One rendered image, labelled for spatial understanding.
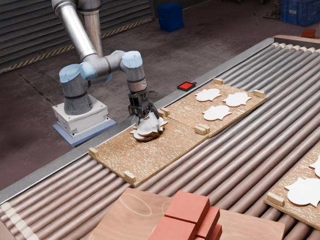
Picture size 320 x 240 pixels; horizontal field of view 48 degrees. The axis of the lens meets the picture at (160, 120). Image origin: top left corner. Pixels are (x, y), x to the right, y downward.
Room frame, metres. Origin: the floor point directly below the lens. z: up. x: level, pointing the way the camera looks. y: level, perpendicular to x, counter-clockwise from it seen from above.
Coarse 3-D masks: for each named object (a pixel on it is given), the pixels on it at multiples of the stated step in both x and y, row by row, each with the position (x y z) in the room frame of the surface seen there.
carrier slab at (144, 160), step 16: (176, 128) 1.39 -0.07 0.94; (192, 128) 1.37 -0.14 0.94; (112, 144) 1.36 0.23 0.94; (128, 144) 1.33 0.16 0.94; (144, 144) 1.31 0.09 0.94; (160, 144) 1.29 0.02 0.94; (176, 144) 1.26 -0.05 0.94; (192, 144) 1.24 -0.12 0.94; (112, 160) 1.23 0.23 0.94; (128, 160) 1.21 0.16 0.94; (144, 160) 1.19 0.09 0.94; (160, 160) 1.17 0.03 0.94; (144, 176) 1.09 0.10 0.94
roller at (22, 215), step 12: (288, 48) 2.13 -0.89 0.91; (264, 60) 1.99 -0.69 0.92; (252, 72) 1.89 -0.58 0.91; (228, 84) 1.77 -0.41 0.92; (96, 168) 1.23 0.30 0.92; (72, 180) 1.17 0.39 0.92; (84, 180) 1.18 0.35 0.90; (60, 192) 1.12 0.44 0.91; (36, 204) 1.07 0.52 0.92; (12, 216) 1.02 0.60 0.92; (24, 216) 1.02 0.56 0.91
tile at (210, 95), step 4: (200, 92) 1.68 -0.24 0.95; (204, 92) 1.67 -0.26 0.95; (208, 92) 1.66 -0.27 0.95; (212, 92) 1.66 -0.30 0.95; (216, 92) 1.65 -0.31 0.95; (196, 96) 1.67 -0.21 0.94; (200, 96) 1.64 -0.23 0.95; (204, 96) 1.63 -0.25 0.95; (208, 96) 1.62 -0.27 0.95; (212, 96) 1.61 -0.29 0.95; (216, 96) 1.61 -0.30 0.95; (220, 96) 1.61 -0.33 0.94; (200, 100) 1.59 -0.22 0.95; (204, 100) 1.59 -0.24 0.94; (208, 100) 1.59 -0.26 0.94; (212, 100) 1.58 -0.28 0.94
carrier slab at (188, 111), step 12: (216, 84) 1.76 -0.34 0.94; (192, 96) 1.67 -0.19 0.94; (228, 96) 1.60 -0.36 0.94; (252, 96) 1.55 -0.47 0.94; (168, 108) 1.59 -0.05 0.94; (180, 108) 1.57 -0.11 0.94; (192, 108) 1.55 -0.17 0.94; (204, 108) 1.53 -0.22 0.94; (240, 108) 1.46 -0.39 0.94; (252, 108) 1.45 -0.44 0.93; (180, 120) 1.45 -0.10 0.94; (192, 120) 1.43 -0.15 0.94; (204, 120) 1.41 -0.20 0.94; (216, 120) 1.39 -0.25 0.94; (228, 120) 1.37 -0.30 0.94; (216, 132) 1.31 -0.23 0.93
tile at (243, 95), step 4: (240, 92) 1.60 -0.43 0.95; (232, 96) 1.57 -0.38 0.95; (236, 96) 1.57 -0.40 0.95; (240, 96) 1.56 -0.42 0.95; (244, 96) 1.55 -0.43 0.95; (224, 100) 1.55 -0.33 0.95; (228, 100) 1.54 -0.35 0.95; (232, 100) 1.53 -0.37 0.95; (236, 100) 1.52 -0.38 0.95; (240, 100) 1.52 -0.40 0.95; (244, 100) 1.51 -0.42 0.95; (248, 100) 1.52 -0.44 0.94; (228, 104) 1.50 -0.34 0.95; (232, 104) 1.49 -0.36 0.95; (236, 104) 1.49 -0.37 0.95; (240, 104) 1.49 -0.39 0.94; (244, 104) 1.48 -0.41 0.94
